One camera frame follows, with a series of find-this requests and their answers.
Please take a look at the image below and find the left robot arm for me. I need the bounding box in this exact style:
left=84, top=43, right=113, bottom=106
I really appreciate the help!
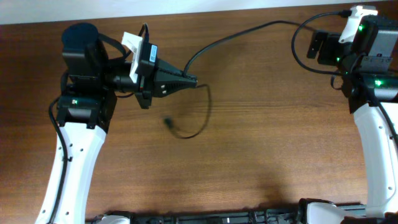
left=37, top=22, right=197, bottom=223

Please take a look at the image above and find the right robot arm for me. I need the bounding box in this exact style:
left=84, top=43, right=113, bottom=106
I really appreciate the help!
left=296, top=6, right=397, bottom=223

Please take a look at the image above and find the left camera black cable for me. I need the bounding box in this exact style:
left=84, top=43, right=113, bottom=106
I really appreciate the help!
left=46, top=22, right=150, bottom=224

